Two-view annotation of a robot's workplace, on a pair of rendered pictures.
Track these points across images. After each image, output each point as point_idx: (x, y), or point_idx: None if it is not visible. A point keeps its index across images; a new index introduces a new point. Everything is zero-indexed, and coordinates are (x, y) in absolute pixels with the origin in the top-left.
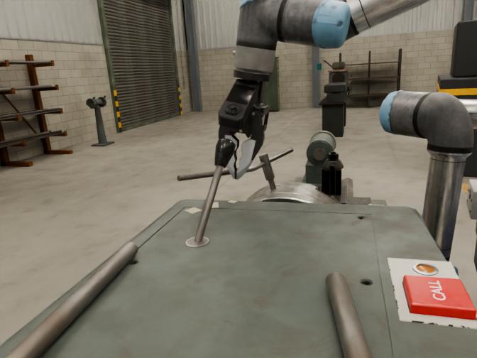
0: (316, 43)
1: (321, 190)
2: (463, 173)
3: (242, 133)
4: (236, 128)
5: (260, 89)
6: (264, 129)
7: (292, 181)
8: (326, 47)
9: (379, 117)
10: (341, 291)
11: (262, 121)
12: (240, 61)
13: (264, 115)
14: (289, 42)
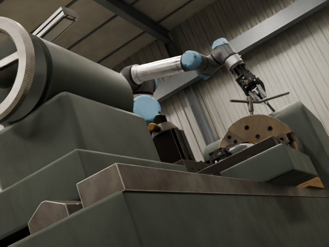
0: (212, 74)
1: (194, 158)
2: None
3: (252, 88)
4: (253, 88)
5: (236, 73)
6: (243, 91)
7: (239, 119)
8: (208, 76)
9: (159, 107)
10: None
11: (242, 87)
12: None
13: (240, 85)
14: (219, 67)
